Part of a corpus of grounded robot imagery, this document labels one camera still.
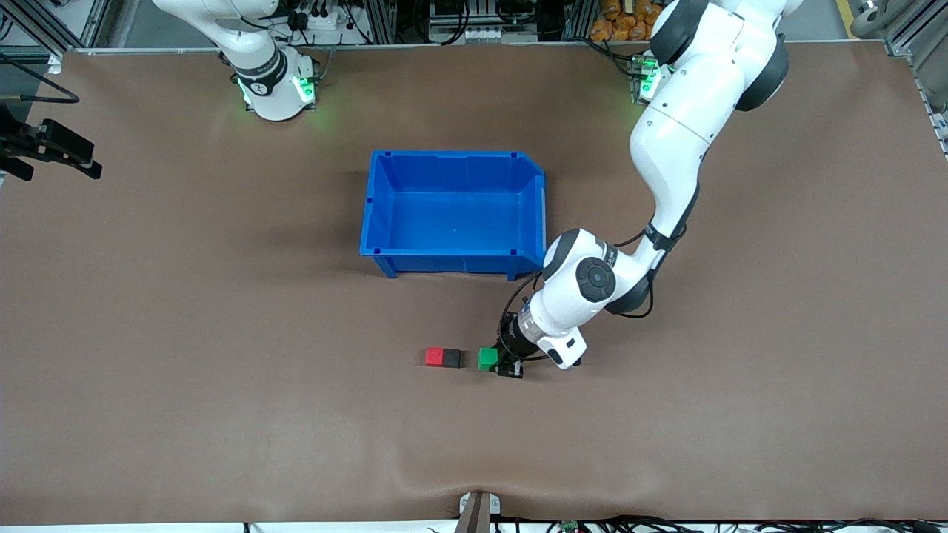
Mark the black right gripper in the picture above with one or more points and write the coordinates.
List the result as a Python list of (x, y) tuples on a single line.
[(38, 142)]

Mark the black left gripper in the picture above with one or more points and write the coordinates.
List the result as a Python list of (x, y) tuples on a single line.
[(512, 344)]

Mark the green cube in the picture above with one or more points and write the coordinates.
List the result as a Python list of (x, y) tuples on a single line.
[(487, 359)]

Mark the red cube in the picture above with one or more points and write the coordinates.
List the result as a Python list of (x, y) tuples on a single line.
[(435, 357)]

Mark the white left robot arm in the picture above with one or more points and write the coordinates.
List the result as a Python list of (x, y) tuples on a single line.
[(674, 141)]

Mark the black cube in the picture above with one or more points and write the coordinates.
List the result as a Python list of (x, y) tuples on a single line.
[(452, 359)]

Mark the blue plastic storage bin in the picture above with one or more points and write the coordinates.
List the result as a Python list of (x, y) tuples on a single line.
[(455, 222)]

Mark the white power strip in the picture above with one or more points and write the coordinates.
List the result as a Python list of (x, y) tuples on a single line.
[(326, 21)]

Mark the white terminal block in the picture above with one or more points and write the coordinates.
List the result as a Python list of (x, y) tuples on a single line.
[(489, 35)]

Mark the orange snack packets pile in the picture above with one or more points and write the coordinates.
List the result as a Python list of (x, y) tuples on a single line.
[(622, 22)]

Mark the grey rounded metal fixture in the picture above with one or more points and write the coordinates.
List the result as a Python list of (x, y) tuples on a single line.
[(866, 18)]

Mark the grey metal clamp bracket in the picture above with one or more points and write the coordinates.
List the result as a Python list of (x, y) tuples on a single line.
[(495, 505)]

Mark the aluminium frame strut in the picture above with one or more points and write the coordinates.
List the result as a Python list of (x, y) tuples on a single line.
[(100, 22)]

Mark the brown camera mount pole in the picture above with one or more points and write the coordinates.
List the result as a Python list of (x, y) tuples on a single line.
[(474, 518)]

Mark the metal table edge rail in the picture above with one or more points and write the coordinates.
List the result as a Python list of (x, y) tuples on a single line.
[(481, 46)]

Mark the aluminium frame profile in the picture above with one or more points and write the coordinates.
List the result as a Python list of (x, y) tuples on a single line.
[(907, 41)]

